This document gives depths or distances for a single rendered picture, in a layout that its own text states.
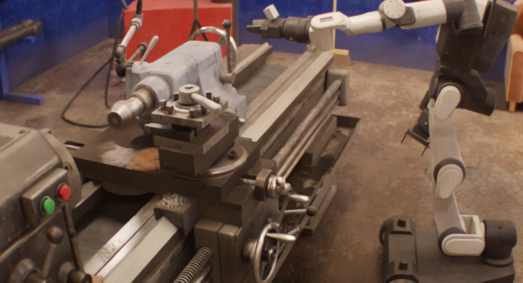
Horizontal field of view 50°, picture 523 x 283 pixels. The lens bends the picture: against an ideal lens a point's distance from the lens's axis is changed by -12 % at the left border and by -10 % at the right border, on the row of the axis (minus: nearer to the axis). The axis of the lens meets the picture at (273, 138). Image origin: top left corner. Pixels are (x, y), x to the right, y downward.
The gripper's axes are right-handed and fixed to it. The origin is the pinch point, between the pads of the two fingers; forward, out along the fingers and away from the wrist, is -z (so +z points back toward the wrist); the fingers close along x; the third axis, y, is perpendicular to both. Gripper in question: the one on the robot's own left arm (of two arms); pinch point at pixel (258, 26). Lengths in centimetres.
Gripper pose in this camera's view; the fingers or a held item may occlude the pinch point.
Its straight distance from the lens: 215.6
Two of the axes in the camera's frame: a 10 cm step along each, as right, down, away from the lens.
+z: 9.4, 1.4, -3.0
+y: -0.3, -8.6, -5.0
